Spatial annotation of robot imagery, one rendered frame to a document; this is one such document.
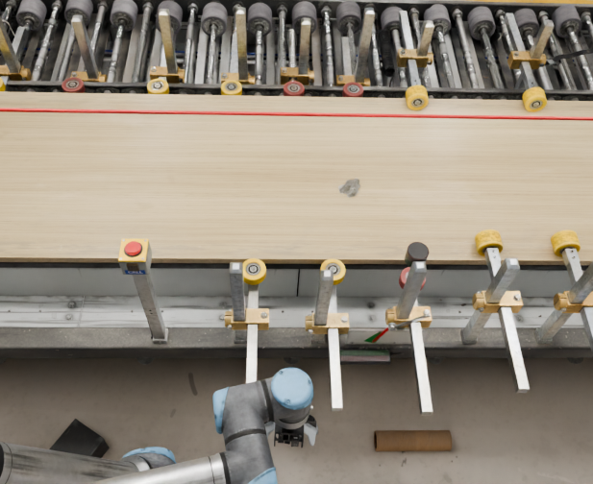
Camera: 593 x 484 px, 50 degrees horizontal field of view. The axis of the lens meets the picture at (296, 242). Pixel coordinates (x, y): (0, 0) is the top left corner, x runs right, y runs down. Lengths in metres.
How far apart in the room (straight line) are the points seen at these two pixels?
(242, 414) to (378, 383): 1.51
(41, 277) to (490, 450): 1.86
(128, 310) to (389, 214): 0.96
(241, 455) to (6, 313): 1.28
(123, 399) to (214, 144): 1.16
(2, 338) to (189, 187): 0.77
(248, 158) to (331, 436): 1.19
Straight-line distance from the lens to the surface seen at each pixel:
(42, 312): 2.38
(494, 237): 2.10
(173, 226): 2.12
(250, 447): 1.37
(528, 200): 2.34
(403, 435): 2.70
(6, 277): 2.34
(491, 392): 2.95
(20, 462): 1.51
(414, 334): 1.99
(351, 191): 2.19
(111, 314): 2.31
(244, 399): 1.40
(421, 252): 1.79
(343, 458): 2.72
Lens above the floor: 2.61
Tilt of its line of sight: 56 degrees down
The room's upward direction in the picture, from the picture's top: 4 degrees clockwise
